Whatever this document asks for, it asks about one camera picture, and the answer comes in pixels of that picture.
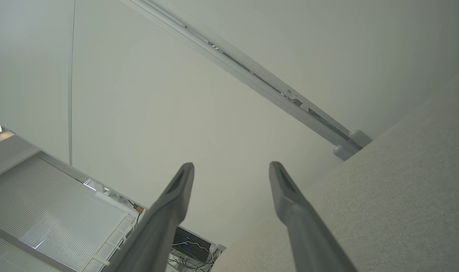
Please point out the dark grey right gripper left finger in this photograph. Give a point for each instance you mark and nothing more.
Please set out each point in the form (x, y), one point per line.
(157, 234)

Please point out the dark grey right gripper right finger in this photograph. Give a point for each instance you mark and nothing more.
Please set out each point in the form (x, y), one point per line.
(312, 241)

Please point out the black computer monitor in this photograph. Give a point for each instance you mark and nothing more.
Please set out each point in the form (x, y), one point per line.
(187, 241)

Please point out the white ladder-like rack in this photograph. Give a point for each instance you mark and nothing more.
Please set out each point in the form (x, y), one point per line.
(101, 260)

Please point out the white window blinds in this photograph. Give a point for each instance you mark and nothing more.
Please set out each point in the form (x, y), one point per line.
(44, 211)

